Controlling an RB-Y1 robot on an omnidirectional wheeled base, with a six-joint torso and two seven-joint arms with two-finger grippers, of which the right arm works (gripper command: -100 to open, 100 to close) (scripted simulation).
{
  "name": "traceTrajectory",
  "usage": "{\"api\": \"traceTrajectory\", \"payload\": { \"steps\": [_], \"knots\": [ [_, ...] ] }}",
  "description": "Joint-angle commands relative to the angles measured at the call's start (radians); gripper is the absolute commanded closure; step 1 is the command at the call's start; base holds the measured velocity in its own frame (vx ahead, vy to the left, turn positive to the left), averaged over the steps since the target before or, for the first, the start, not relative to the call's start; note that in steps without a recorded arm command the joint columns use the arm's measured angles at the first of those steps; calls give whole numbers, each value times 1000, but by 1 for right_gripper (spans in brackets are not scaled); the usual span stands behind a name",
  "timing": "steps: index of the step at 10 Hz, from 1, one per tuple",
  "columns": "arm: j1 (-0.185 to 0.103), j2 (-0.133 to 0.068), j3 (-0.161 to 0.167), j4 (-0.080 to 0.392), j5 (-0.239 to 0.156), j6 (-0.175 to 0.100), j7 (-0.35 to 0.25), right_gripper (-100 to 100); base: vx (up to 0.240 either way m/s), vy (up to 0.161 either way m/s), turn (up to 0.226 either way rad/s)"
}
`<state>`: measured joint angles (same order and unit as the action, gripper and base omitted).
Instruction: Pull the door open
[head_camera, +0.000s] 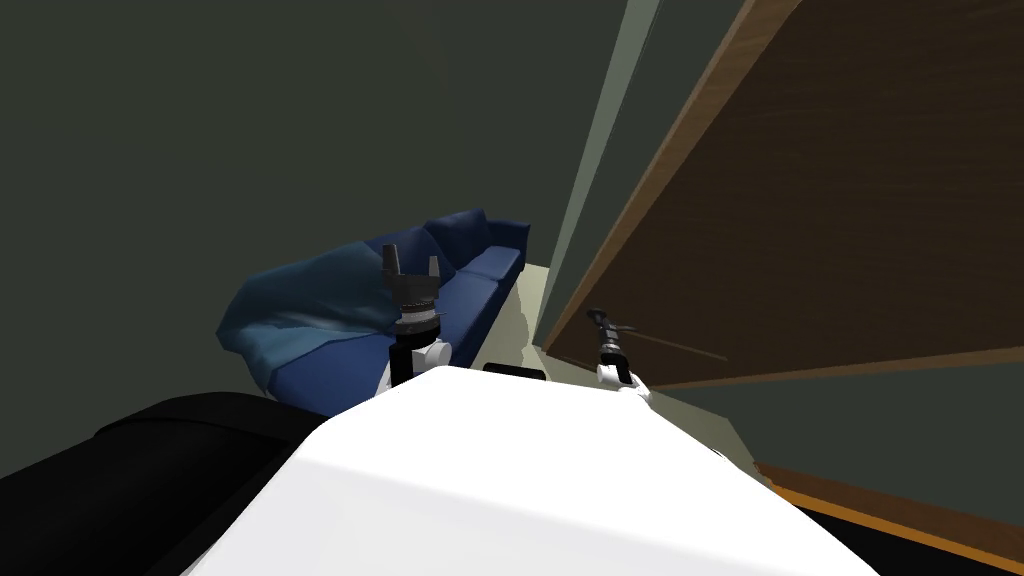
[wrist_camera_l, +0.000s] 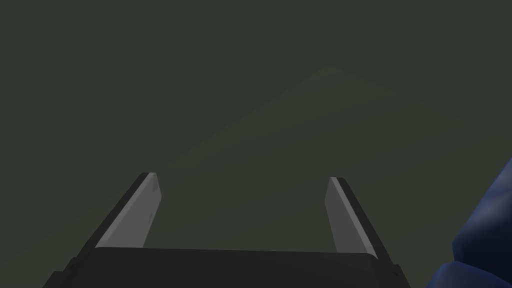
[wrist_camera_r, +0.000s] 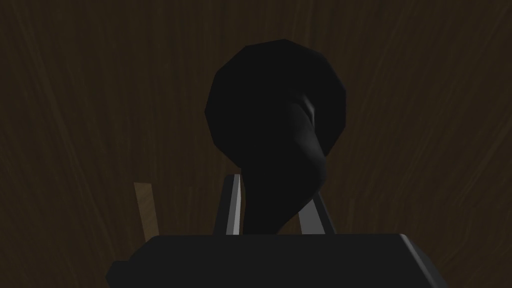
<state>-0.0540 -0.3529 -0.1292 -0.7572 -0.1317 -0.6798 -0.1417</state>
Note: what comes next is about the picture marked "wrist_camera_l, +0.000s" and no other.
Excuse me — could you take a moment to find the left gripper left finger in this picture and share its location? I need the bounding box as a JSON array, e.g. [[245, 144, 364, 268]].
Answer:
[[76, 171, 163, 259]]

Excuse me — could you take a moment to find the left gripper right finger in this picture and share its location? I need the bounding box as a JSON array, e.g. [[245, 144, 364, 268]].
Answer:
[[324, 176, 394, 265]]

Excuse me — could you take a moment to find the dark blue rounded shape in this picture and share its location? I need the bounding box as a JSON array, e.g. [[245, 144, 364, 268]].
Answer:
[[426, 156, 512, 288]]

